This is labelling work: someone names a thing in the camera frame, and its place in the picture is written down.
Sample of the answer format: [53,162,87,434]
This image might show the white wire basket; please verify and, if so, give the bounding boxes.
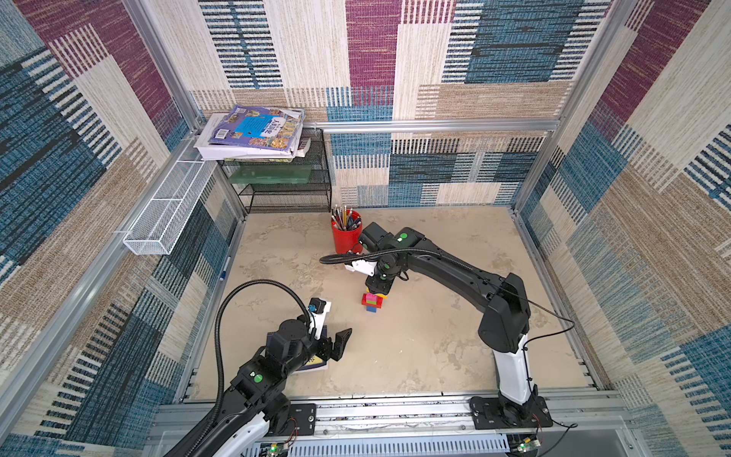
[123,160,215,255]

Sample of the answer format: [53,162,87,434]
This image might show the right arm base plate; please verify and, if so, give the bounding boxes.
[468,395,554,430]

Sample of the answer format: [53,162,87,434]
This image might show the black wire shelf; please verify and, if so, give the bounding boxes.
[219,129,332,213]

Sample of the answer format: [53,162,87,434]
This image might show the red pencil cup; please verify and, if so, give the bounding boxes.
[331,223,363,254]

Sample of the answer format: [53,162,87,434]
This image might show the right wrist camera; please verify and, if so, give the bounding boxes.
[345,259,377,276]

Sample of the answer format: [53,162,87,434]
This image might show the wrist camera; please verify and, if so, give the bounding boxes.
[308,297,332,340]
[345,259,377,276]

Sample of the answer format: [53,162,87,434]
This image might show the dark blue notebook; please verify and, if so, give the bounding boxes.
[296,355,329,373]

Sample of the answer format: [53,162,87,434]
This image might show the green tray on shelf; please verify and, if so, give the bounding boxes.
[230,165,312,186]

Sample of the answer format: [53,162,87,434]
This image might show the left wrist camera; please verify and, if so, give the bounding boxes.
[308,297,332,340]

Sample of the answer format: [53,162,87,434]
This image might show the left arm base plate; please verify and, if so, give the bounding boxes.
[264,403,317,438]

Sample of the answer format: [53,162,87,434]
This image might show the red lego brick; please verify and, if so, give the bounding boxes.
[362,293,384,310]

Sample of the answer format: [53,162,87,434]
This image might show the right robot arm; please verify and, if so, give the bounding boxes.
[346,223,534,411]

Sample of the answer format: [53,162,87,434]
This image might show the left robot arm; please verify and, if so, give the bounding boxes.
[167,317,352,456]

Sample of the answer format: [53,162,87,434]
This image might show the stack of books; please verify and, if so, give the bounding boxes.
[194,105,311,161]

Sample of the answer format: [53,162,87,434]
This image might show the pencils in cup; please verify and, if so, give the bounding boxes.
[330,206,362,232]

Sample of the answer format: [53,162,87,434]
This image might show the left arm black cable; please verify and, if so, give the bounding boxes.
[187,278,313,452]

